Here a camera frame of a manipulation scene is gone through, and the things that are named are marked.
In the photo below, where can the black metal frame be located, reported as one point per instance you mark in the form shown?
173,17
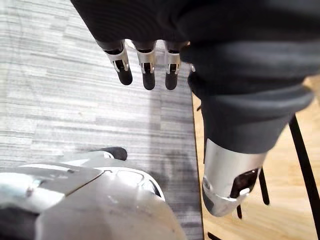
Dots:
303,160

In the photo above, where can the light wooden board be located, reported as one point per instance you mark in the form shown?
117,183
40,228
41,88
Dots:
282,180

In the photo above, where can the dark robot foot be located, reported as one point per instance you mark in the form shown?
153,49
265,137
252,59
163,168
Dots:
113,152

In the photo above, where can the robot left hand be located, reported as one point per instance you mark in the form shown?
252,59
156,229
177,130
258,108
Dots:
225,62

